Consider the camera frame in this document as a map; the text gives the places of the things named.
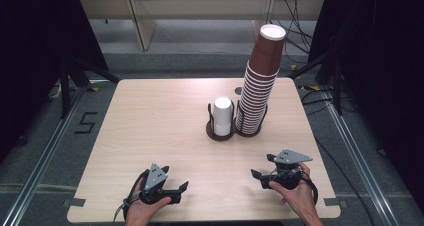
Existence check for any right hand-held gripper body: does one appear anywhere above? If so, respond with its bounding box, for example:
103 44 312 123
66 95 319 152
270 148 313 191

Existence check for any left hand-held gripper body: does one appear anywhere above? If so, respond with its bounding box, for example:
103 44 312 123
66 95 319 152
139 162 175 206

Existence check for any black double cup holder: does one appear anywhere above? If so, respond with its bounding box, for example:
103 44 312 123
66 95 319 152
205 99 269 142

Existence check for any stack of white paper cups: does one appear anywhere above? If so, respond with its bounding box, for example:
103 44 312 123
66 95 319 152
213 96 235 137

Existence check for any stack of brown paper cups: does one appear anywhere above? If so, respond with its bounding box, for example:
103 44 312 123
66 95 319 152
235 23 287 136

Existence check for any person's right hand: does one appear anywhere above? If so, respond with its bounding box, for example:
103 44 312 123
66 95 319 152
268 162 318 219

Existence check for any person's left hand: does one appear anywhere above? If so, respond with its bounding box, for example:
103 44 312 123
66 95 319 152
124 177 172 226

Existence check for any black tape strip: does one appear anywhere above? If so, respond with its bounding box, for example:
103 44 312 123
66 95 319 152
62 197 87 209
323 197 348 210

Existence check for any yellow floor tape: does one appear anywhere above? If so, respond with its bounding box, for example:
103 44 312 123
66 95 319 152
289 63 322 92

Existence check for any black tripod stand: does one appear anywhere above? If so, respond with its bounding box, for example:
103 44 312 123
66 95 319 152
57 54 122 120

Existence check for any beige cabinet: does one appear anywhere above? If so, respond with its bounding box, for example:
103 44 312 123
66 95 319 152
77 0 327 52

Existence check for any right hand-held gripper cable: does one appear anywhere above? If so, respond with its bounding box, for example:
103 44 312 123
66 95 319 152
301 170 320 206

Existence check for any hand-held gripper cable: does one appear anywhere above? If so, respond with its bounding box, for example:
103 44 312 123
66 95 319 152
113 169 150 222
301 170 320 206

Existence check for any left hand-held gripper cable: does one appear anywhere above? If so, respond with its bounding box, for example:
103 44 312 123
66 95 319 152
113 169 150 222

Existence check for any long black floor cable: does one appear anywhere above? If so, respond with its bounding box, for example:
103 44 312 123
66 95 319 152
313 136 378 226

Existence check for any aluminium floor rail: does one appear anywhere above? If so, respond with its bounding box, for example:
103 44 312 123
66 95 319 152
0 85 88 226
320 89 403 226

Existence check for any black cable bundle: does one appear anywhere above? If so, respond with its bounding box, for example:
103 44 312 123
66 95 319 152
268 0 316 70

